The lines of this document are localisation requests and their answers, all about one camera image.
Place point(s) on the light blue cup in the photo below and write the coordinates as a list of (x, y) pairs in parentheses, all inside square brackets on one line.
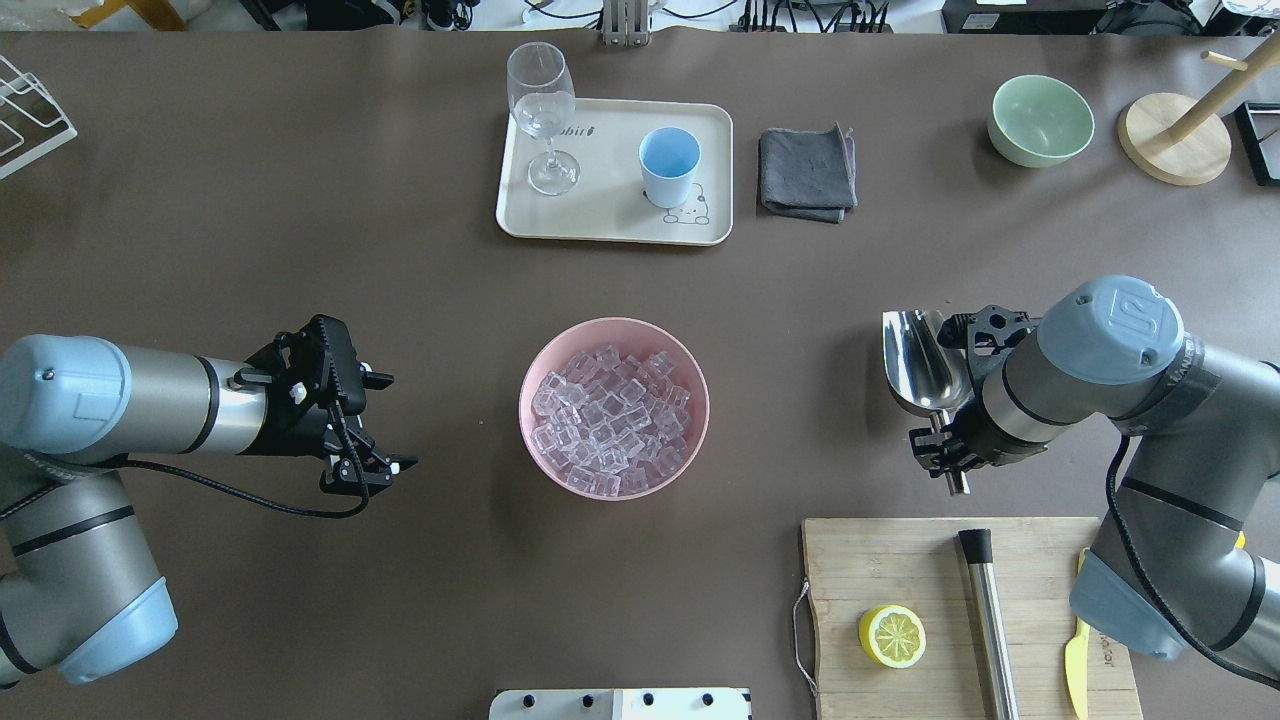
[(669, 160)]

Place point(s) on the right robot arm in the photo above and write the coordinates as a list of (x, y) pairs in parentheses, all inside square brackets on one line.
[(1199, 430)]

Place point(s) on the metal ice scoop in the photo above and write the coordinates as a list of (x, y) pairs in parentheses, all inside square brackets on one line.
[(926, 378)]

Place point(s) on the grey folded cloth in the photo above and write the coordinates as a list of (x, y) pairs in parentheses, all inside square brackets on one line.
[(808, 175)]

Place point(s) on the wooden cutting board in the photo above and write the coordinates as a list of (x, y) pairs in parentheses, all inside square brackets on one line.
[(855, 564)]

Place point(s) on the green bowl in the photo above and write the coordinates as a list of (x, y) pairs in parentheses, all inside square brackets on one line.
[(1039, 121)]

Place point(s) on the halved lemon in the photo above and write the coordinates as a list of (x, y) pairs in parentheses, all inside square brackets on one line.
[(892, 636)]

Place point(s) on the black picture frame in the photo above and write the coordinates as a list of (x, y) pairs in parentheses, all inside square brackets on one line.
[(1257, 124)]

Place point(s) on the clear wine glass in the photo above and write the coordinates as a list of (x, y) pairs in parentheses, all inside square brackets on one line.
[(542, 102)]

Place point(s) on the white wire cup rack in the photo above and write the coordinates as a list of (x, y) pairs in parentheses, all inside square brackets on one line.
[(32, 121)]

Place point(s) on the yellow plastic knife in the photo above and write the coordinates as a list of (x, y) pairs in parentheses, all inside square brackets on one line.
[(1075, 658)]

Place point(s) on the wooden mug tree stand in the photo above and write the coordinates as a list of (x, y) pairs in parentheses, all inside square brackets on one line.
[(1181, 140)]

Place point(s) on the metal muddler black tip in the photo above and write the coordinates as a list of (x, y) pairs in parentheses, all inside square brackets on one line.
[(978, 554)]

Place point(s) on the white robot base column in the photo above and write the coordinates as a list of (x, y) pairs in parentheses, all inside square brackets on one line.
[(623, 703)]

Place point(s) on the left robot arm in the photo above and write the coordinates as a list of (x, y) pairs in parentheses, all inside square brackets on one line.
[(87, 597)]

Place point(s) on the pink bowl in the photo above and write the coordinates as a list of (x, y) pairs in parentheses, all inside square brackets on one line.
[(632, 337)]

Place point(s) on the ice cubes pile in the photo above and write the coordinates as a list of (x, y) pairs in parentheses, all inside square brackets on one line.
[(610, 425)]

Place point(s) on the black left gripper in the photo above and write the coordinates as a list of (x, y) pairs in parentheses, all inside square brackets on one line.
[(287, 427)]

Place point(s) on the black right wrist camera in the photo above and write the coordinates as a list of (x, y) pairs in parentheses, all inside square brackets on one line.
[(986, 336)]

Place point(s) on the beige serving tray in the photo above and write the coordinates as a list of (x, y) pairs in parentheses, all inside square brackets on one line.
[(608, 203)]

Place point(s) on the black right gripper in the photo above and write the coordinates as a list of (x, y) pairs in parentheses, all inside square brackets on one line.
[(985, 440)]

